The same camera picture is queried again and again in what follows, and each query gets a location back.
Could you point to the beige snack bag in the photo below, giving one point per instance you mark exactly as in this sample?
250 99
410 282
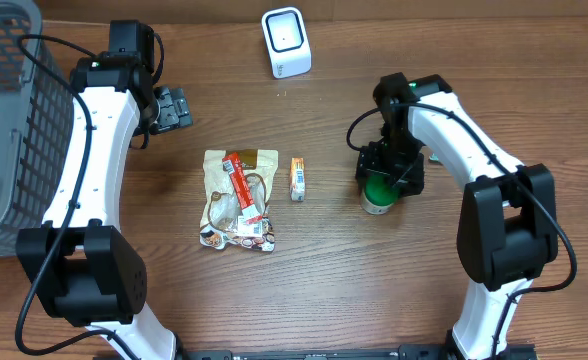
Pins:
222 223

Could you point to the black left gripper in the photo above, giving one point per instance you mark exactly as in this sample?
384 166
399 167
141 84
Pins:
172 110

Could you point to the orange small carton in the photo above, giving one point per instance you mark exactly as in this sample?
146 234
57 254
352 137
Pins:
297 180

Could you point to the green lid jar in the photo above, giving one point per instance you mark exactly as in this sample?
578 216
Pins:
377 196

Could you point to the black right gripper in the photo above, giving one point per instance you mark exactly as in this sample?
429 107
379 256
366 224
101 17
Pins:
389 170

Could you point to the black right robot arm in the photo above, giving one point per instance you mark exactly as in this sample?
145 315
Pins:
506 232

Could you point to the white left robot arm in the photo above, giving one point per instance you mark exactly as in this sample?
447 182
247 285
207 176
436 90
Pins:
80 266

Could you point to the white barcode scanner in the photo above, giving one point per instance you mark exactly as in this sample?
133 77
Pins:
286 42

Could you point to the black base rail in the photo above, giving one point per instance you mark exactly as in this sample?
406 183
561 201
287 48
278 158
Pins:
324 355

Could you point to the red stick packet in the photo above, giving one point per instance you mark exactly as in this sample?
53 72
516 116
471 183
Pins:
233 166

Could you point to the grey plastic mesh basket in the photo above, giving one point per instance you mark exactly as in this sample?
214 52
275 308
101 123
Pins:
36 119

